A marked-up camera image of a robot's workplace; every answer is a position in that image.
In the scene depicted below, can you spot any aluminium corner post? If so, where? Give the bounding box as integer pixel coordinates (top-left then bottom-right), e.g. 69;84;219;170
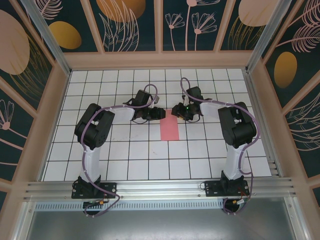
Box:
19;0;72;76
245;0;286;74

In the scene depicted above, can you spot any grey metal sheet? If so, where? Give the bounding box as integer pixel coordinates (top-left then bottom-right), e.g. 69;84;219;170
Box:
23;197;308;240

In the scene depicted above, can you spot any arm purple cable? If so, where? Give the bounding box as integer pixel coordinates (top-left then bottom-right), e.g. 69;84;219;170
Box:
71;83;161;218
180;77;262;217

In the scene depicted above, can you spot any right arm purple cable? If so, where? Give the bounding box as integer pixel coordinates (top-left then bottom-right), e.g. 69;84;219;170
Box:
180;77;262;217

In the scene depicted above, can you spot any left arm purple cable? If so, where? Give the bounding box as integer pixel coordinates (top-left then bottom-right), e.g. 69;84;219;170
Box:
71;83;161;218

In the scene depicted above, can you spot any long aluminium base rail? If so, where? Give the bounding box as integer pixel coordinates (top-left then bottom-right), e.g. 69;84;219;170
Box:
23;177;296;201

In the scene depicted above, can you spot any slotted grey cable duct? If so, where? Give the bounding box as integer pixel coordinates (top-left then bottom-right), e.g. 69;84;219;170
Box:
34;201;226;211

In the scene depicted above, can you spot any aluminium side rail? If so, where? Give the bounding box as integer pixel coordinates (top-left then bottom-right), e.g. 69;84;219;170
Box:
242;69;282;178

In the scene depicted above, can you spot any pink paper sheet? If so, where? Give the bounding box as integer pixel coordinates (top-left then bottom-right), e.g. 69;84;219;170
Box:
159;111;180;141

